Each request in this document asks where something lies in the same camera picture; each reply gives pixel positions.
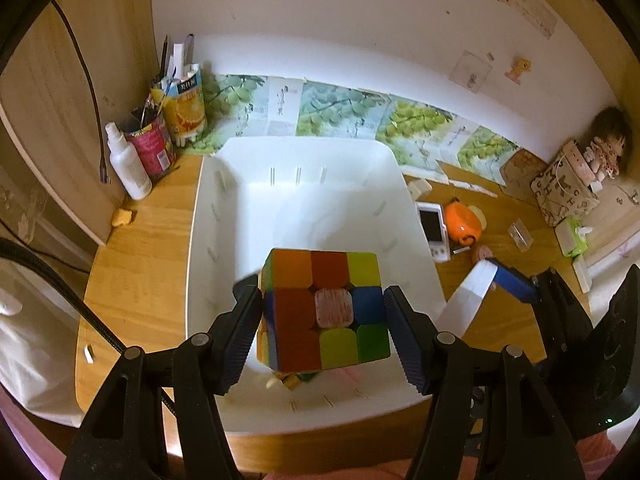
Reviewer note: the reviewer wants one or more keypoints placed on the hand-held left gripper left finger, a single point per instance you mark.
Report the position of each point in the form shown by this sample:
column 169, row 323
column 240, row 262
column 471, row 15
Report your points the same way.
column 240, row 332

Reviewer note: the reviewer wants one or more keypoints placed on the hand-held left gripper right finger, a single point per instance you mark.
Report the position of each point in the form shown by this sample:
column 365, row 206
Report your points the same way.
column 407, row 340

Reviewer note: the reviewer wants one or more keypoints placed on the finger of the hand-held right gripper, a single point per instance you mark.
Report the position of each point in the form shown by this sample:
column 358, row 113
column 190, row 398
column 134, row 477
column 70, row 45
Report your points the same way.
column 515, row 282

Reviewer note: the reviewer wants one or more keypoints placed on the pale pink rectangular bar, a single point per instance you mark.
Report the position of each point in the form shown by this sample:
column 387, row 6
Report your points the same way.
column 470, row 295

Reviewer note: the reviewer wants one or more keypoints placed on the multicoloured puzzle cube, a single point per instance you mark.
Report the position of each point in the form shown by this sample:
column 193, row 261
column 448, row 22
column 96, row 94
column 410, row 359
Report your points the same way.
column 295, row 310

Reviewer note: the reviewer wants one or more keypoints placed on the white plastic tray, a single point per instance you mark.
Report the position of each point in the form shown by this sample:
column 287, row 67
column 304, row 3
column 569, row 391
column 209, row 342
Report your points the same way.
column 310, row 210

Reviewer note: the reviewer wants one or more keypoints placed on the small pink round case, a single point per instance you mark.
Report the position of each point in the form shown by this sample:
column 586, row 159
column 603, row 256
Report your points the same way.
column 483, row 253

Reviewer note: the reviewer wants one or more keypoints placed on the small clear plastic box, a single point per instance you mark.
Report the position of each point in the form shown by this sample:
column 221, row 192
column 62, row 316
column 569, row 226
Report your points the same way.
column 521, row 234

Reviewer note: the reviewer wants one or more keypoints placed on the white rectangular box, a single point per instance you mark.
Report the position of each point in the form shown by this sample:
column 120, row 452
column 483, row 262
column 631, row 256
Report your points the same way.
column 582, row 272

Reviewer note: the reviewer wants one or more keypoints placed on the green tissue pack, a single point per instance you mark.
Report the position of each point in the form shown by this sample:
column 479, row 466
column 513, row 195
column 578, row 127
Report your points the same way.
column 575, row 235

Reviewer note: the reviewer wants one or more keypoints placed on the cream round compact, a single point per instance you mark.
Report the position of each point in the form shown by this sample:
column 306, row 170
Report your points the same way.
column 480, row 214

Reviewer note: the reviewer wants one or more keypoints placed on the orange round case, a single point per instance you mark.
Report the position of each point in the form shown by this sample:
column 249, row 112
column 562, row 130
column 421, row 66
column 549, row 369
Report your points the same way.
column 462, row 225

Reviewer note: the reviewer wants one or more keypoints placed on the letter print fabric bucket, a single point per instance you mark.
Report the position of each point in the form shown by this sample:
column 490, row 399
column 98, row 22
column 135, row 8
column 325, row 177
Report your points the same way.
column 562, row 195

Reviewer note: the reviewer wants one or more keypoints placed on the white paper strip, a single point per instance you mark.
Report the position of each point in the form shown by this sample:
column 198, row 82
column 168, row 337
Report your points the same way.
column 470, row 180

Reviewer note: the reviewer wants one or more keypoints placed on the brown printed card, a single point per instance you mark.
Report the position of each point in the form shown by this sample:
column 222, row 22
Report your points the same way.
column 522, row 167

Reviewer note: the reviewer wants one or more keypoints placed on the small white box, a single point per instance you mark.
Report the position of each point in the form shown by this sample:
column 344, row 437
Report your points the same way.
column 419, row 189

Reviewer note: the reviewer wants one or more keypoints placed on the green grape print sheet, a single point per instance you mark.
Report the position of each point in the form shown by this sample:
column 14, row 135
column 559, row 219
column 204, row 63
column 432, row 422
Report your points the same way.
column 240, row 92
column 420, row 120
column 487, row 147
column 335, row 107

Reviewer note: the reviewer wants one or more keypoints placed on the pink round box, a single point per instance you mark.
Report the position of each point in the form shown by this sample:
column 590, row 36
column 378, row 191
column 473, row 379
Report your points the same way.
column 575, row 157

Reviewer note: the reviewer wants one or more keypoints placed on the small yellow eraser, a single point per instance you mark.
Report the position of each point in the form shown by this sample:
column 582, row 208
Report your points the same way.
column 122, row 217

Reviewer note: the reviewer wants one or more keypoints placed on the brown-haired doll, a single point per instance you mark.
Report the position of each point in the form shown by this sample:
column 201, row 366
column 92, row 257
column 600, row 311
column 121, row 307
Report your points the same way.
column 612, row 140

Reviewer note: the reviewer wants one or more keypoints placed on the white spray bottle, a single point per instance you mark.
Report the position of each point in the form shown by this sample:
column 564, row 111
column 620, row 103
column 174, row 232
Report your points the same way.
column 130, row 165

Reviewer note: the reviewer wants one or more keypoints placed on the pink can pen holder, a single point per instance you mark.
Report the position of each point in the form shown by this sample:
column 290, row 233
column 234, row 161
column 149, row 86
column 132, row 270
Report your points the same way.
column 152, row 147

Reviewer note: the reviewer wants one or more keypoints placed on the white lace cloth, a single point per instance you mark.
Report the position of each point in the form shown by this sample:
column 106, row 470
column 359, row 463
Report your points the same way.
column 35, row 320

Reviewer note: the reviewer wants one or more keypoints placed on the clear photo card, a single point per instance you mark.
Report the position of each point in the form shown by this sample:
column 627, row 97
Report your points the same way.
column 471, row 71

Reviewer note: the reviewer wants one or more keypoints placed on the orange juice carton holder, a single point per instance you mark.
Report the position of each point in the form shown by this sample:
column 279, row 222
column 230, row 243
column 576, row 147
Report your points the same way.
column 187, row 110

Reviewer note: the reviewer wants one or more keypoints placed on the red sticker with clear tape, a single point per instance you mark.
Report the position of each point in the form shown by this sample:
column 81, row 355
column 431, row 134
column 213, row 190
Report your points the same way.
column 525, row 2

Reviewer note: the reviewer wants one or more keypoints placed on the pens in carton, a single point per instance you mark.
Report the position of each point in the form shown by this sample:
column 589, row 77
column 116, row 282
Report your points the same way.
column 177, row 57

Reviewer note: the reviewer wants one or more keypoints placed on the wooden shelf unit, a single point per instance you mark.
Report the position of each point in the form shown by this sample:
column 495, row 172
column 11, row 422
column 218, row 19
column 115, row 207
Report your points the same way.
column 60, row 110

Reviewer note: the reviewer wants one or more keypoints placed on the white digital camera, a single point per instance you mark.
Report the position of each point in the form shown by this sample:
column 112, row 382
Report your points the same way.
column 432, row 227

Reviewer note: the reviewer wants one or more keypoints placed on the yellow figure wall sticker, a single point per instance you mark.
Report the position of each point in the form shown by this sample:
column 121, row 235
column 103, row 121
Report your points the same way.
column 518, row 68

